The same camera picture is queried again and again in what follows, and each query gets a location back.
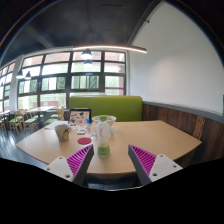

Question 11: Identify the curved linear ceiling light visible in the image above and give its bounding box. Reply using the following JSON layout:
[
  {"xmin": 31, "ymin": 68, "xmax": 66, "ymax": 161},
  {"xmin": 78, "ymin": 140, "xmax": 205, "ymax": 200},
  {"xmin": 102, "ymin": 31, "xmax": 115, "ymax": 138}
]
[{"xmin": 72, "ymin": 44, "xmax": 148, "ymax": 54}]

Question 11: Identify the black-framed window wall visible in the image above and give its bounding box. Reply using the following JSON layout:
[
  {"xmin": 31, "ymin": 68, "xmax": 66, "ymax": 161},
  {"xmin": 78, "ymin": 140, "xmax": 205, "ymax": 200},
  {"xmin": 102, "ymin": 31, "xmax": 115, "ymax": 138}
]
[{"xmin": 0, "ymin": 49, "xmax": 128, "ymax": 113}]

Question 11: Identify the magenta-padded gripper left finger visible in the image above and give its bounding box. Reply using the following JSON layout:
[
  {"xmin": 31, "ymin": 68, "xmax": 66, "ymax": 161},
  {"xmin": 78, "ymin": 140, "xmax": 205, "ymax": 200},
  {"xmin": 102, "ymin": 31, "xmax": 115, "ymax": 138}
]
[{"xmin": 44, "ymin": 143, "xmax": 95, "ymax": 187}]

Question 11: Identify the light wooden dining table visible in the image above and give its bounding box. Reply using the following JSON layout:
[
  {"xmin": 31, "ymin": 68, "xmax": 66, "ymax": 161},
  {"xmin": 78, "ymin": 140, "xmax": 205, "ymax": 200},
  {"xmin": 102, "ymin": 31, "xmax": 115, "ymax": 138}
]
[{"xmin": 26, "ymin": 105, "xmax": 57, "ymax": 128}]

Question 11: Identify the green upholstered bench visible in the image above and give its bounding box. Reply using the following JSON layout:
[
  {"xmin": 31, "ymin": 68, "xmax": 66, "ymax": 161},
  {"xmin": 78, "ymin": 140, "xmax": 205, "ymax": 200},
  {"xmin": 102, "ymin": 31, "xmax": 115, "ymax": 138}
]
[{"xmin": 68, "ymin": 95, "xmax": 144, "ymax": 123}]

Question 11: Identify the white bowl of food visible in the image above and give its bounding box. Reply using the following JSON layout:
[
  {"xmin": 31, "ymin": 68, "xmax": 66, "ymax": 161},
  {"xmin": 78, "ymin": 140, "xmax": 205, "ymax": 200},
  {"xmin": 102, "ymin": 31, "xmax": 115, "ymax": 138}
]
[{"xmin": 91, "ymin": 114, "xmax": 118, "ymax": 134}]

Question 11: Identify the group of green-seated wooden chairs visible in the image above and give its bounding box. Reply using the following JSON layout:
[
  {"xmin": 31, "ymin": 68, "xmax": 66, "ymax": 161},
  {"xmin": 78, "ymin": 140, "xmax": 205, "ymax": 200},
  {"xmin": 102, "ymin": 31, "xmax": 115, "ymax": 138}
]
[{"xmin": 0, "ymin": 108, "xmax": 66, "ymax": 134}]

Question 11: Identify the clear green-capped drink bottle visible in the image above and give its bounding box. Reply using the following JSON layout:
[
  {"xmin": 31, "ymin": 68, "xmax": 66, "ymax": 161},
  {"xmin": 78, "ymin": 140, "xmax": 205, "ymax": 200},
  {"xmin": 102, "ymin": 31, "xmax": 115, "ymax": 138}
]
[{"xmin": 95, "ymin": 115, "xmax": 112, "ymax": 158}]

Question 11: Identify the black sticker-covered laptop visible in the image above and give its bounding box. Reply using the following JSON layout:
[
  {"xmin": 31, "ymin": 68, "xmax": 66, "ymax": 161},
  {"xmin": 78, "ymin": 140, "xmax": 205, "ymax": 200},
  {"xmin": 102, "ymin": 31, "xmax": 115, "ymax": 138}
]
[{"xmin": 68, "ymin": 108, "xmax": 92, "ymax": 128}]

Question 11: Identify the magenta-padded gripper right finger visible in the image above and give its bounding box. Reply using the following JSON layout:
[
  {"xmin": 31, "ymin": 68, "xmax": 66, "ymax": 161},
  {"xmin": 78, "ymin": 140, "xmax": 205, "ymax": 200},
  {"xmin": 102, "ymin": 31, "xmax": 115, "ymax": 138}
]
[{"xmin": 127, "ymin": 144, "xmax": 184, "ymax": 187}]

